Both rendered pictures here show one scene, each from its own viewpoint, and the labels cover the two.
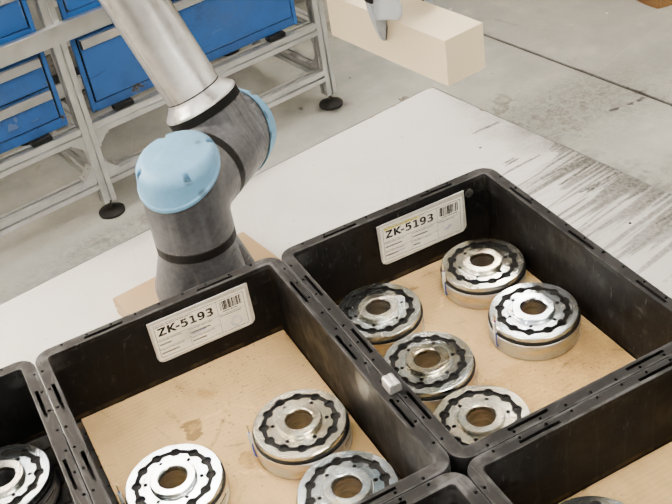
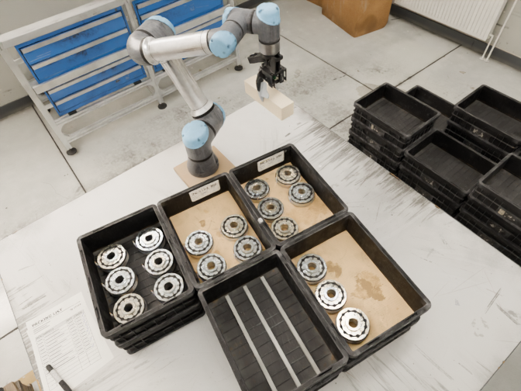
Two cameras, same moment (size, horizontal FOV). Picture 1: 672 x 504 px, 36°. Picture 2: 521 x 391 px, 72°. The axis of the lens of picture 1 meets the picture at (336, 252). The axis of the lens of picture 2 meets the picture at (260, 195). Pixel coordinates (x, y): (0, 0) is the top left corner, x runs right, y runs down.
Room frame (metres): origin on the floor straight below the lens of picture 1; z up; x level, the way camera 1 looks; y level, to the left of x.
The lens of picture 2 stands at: (0.05, 0.00, 2.00)
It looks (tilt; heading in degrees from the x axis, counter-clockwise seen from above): 53 degrees down; 357
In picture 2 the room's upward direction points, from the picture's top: 6 degrees counter-clockwise
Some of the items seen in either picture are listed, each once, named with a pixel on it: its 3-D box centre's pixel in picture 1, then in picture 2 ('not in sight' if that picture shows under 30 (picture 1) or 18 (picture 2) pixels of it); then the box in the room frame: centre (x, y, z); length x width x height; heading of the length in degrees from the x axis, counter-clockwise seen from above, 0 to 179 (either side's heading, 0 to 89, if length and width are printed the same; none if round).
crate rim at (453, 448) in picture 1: (476, 296); (285, 191); (0.87, -0.14, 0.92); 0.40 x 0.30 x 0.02; 21
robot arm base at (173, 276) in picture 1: (201, 259); (201, 158); (1.24, 0.19, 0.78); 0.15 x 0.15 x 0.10
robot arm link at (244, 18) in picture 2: not in sight; (239, 22); (1.25, -0.05, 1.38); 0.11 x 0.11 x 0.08; 63
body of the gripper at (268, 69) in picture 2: not in sight; (271, 67); (1.21, -0.15, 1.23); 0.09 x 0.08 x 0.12; 31
